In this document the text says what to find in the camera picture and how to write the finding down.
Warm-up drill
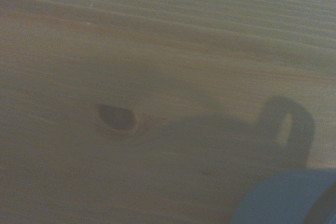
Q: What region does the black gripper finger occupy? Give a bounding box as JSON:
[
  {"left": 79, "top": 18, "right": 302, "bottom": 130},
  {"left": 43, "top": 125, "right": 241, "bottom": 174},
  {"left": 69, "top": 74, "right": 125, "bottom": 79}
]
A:
[{"left": 306, "top": 182, "right": 336, "bottom": 224}]

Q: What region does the teal mug white inside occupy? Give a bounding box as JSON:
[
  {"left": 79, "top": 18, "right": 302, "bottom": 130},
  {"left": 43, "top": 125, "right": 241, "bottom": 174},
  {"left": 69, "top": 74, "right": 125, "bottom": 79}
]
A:
[{"left": 230, "top": 168, "right": 336, "bottom": 224}]

